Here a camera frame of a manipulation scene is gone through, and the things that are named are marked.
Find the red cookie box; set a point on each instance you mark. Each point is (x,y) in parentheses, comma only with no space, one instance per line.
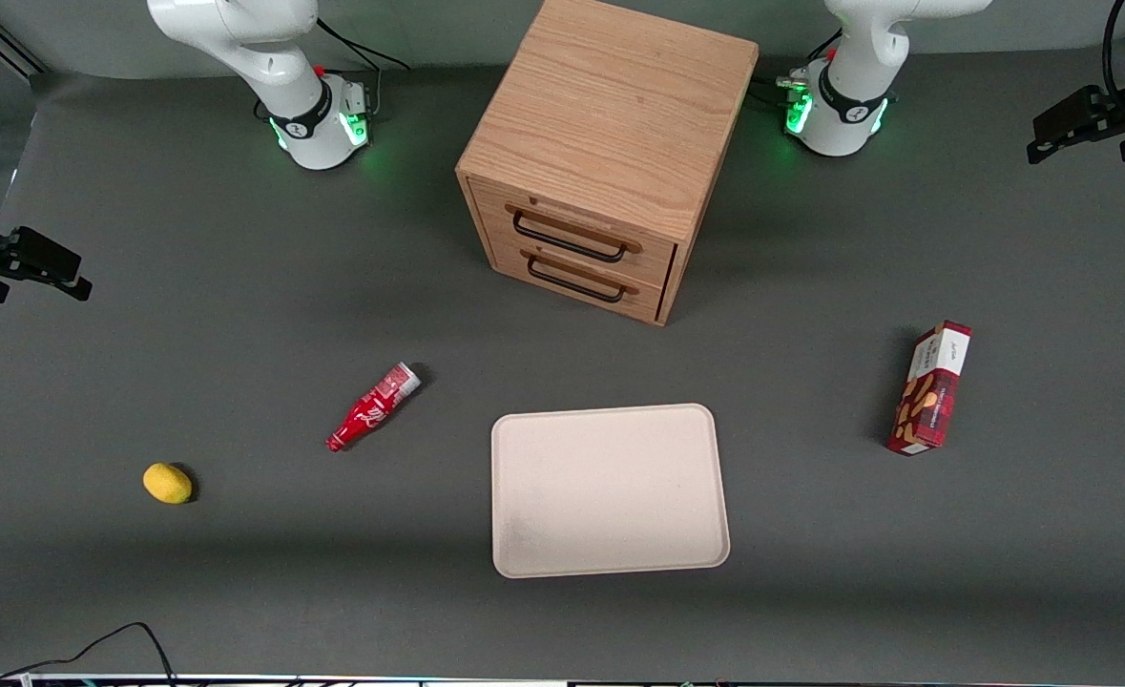
(929,401)

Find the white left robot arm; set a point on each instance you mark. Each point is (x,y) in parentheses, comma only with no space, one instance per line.
(858,86)

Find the beige plastic tray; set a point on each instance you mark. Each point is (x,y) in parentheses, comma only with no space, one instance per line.
(610,491)

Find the yellow lemon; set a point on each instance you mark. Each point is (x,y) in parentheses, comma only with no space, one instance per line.
(167,483)

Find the red cola bottle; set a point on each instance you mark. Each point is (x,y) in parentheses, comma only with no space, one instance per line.
(371,410)

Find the wooden drawer cabinet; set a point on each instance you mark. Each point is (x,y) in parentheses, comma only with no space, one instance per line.
(610,105)

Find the wooden drawer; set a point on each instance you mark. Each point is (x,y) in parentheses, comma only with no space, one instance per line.
(581,224)
(572,286)

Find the aluminium frame rail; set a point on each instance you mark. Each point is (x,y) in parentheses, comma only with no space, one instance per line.
(9,38)

